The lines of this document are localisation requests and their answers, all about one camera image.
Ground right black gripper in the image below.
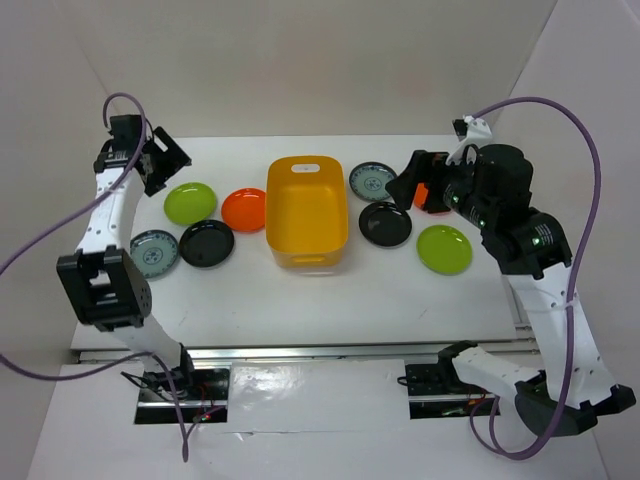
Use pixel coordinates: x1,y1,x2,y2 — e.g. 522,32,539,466
383,148,493,228

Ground green plate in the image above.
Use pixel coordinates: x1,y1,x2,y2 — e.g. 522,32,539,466
416,225,473,275
163,182,217,225

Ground orange plate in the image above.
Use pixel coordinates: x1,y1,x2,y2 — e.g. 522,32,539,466
221,188,266,233
413,183,451,215

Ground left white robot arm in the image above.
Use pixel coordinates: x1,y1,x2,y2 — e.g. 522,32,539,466
56,115,198,399

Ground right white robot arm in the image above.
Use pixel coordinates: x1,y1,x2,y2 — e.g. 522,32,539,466
386,144,636,437

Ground yellow plastic bin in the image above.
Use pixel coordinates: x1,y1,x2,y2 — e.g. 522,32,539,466
265,155,349,269

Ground right blue patterned plate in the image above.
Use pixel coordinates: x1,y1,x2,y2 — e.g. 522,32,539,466
348,162,397,202

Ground blue patterned plate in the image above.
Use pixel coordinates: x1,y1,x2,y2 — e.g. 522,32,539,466
348,162,397,202
129,230,179,279

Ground right black plate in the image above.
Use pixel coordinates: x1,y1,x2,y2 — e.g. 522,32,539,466
358,202,413,248

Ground black plate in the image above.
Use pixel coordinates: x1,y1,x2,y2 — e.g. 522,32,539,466
358,202,413,248
179,219,235,268

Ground left black plate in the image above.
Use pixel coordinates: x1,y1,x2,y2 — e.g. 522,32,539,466
179,219,235,268

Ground left blue patterned plate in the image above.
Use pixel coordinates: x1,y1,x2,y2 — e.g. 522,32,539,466
129,230,179,279

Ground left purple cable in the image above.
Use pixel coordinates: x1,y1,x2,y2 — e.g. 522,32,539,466
0,92,191,463

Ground purple cable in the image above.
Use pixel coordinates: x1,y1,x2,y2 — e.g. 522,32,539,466
0,92,191,463
468,95,603,460

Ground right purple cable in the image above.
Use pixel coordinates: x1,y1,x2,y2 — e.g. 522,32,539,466
468,95,603,460

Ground aluminium front rail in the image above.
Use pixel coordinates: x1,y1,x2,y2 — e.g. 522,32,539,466
74,335,544,364

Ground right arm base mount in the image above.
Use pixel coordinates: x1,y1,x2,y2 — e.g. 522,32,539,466
396,364,493,420

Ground left base thin wires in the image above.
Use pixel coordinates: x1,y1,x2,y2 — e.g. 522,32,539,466
119,368,221,419

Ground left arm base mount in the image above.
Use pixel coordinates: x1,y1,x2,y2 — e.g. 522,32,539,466
120,367,231,425

